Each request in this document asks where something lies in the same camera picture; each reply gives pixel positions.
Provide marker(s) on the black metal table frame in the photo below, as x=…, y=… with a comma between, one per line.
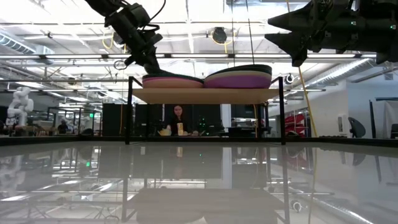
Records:
x=62, y=140

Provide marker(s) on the salmon pink plate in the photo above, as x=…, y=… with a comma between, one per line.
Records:
x=172, y=85

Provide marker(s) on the white draped panel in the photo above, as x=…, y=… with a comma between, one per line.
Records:
x=388, y=118

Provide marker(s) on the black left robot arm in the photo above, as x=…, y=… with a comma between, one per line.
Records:
x=109, y=6

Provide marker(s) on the long ceiling light strip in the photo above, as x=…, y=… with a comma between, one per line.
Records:
x=199, y=56

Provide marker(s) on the dark navy plate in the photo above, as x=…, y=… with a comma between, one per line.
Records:
x=248, y=66

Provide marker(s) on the person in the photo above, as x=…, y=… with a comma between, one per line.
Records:
x=178, y=121

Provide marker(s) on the dark grey plate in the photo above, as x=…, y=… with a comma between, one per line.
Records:
x=248, y=71

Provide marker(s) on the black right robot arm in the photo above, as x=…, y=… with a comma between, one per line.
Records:
x=388, y=37

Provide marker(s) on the yellow teapot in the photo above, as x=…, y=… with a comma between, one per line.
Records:
x=164, y=132

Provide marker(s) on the yellow cup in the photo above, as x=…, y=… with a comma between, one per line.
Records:
x=180, y=129

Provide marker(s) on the beige plate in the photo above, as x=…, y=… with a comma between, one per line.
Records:
x=245, y=74

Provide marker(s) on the silver ventilation duct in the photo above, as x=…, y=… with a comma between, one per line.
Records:
x=18, y=43

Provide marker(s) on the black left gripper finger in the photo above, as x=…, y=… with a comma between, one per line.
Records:
x=155, y=71

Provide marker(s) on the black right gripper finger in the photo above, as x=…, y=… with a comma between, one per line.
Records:
x=298, y=17
x=292, y=43

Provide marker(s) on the purple plate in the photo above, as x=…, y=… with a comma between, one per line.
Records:
x=237, y=83

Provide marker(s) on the magenta pink plate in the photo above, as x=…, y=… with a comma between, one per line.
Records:
x=174, y=80

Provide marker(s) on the red white object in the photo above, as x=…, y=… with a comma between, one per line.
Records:
x=295, y=124

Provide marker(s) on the black cabinet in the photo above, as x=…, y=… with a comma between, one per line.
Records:
x=115, y=119

